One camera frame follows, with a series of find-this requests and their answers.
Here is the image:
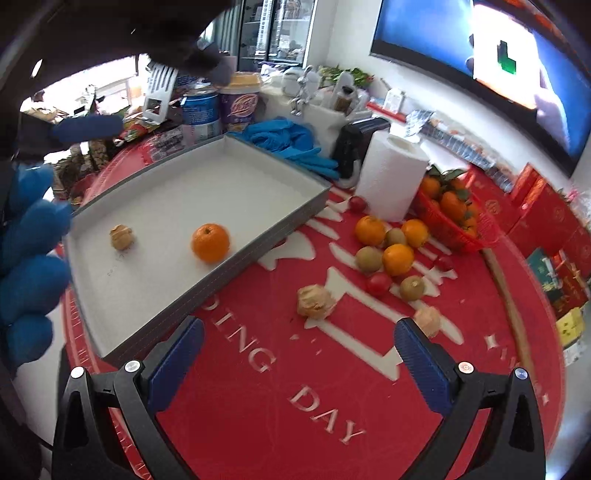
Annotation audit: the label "stack of red gift boxes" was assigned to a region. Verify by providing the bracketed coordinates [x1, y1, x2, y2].
[462, 161, 591, 296]

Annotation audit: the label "red plastic basket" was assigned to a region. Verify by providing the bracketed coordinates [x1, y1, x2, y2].
[416, 182, 502, 254]

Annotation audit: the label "white paper towel roll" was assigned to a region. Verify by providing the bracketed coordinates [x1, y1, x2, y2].
[355, 130, 430, 222]

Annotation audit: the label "walnut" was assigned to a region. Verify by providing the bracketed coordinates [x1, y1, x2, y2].
[296, 285, 334, 319]
[109, 224, 136, 251]
[413, 306, 441, 339]

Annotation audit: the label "blue rubber gloves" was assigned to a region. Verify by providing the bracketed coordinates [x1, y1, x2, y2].
[238, 117, 342, 181]

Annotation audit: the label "glass door cabinet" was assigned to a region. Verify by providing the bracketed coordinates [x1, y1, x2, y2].
[238, 0, 319, 65]

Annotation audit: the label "checkered cloth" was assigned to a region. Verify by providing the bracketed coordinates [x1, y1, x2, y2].
[431, 121, 515, 192]

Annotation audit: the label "red printed table mat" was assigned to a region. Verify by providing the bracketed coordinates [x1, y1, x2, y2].
[60, 129, 566, 480]

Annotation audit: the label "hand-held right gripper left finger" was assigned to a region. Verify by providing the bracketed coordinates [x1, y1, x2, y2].
[52, 315, 206, 480]

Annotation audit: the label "green gift bag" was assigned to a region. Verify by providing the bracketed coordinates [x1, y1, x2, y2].
[526, 247, 566, 315]

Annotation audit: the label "pile of snack packets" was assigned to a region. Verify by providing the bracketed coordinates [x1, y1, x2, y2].
[55, 104, 185, 199]

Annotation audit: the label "long wooden stick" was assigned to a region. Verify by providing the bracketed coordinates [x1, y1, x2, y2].
[482, 249, 536, 374]

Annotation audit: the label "chrome faucet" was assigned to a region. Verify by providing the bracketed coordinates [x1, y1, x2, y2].
[290, 65, 320, 116]

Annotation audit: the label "white slotted spatula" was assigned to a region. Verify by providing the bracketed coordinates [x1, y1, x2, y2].
[141, 62, 181, 124]

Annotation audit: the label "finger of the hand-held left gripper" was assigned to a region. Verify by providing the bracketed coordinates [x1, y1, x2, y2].
[18, 113, 124, 151]
[46, 0, 232, 88]

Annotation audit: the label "person's left hand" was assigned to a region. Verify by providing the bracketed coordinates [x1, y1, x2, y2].
[0, 164, 75, 370]

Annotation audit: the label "wall television screen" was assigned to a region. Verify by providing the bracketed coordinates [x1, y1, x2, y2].
[369, 0, 591, 178]

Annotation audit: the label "blue white can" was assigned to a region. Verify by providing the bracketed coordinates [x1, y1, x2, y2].
[181, 89, 221, 146]

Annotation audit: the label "pile of leafy tangerines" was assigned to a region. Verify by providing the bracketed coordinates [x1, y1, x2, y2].
[419, 166, 481, 236]

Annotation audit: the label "black appliance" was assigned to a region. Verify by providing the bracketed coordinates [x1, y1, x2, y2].
[332, 117, 392, 188]

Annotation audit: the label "purple instant cup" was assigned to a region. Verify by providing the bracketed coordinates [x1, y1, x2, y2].
[217, 71, 263, 134]

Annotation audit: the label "green potted plant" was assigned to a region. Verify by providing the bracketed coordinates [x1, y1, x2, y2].
[318, 65, 375, 88]

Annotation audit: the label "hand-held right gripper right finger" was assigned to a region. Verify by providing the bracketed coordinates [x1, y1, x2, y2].
[393, 316, 548, 480]

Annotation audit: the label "grey white tray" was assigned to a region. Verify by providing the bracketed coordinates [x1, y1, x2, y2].
[62, 133, 332, 365]

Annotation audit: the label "yellow carton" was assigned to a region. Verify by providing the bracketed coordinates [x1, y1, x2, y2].
[556, 308, 587, 344]

